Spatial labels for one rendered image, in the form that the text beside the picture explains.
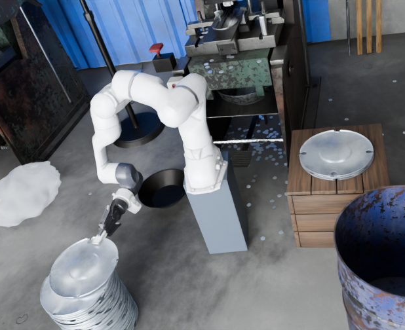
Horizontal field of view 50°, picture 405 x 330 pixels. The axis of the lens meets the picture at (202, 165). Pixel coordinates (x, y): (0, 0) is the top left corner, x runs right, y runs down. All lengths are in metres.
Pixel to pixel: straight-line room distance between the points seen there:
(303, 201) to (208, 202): 0.38
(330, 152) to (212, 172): 0.51
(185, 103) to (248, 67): 0.62
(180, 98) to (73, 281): 0.82
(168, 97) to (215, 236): 0.72
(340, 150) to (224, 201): 0.52
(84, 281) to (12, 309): 0.65
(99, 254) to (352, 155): 1.09
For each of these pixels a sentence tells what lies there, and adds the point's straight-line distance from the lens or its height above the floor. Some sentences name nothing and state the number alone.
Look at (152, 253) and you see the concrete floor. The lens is 2.16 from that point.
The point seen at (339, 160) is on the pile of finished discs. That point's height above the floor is 0.38.
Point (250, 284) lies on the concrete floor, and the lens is 1.91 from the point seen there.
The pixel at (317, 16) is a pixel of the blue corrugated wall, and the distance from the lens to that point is 3.41.
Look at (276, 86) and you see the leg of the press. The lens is 2.03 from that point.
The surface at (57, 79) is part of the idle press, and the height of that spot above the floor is 0.33.
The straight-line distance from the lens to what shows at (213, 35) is 2.04.
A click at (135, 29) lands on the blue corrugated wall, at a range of 3.81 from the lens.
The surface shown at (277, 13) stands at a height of 0.75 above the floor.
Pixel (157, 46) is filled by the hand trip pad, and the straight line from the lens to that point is 2.15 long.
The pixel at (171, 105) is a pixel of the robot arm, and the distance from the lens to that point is 1.50.
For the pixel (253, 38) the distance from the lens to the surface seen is 2.10.
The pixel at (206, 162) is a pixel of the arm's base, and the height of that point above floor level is 0.54.
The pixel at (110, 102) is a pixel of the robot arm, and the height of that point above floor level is 0.82.
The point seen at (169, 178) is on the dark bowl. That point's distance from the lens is 2.47.
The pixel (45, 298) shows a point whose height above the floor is 0.31.
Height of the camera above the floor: 1.57
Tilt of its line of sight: 38 degrees down
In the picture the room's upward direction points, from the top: 19 degrees counter-clockwise
